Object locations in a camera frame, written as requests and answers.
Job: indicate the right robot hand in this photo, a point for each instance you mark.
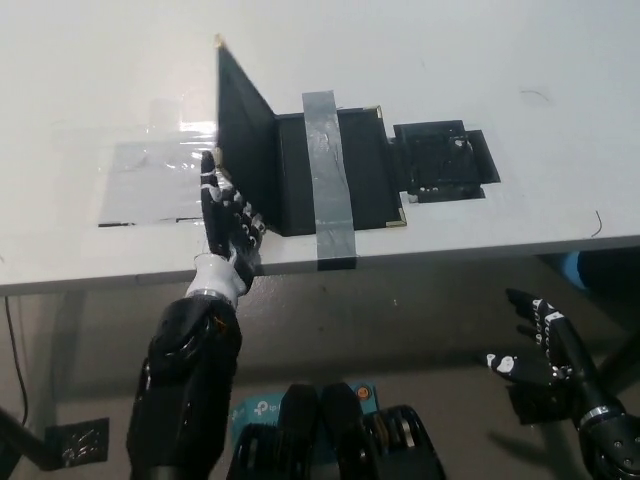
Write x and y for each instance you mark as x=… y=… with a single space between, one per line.
x=540 y=387

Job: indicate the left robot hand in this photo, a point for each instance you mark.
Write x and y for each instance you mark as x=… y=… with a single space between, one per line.
x=220 y=225

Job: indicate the black diary with gold corners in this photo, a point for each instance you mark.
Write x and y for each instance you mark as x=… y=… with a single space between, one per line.
x=295 y=170

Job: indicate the clear plastic sheet over paper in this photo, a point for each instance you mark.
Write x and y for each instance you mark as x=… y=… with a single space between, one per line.
x=145 y=180

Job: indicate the black slanted table leg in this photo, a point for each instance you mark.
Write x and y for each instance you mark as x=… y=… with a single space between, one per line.
x=625 y=360

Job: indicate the blue and black object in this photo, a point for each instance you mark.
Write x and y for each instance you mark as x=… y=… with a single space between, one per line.
x=600 y=272

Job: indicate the teal tp-link box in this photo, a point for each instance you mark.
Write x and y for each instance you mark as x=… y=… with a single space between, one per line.
x=255 y=412

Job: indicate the grey table leg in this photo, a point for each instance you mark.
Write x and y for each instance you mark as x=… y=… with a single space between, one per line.
x=60 y=350

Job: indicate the black tape patch on table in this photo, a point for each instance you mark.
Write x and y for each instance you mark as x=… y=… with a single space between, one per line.
x=442 y=160

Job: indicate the black diagonal floor bar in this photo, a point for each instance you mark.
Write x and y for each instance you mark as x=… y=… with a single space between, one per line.
x=25 y=440

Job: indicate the grey duct tape strip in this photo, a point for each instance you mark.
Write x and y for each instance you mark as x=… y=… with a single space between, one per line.
x=327 y=165

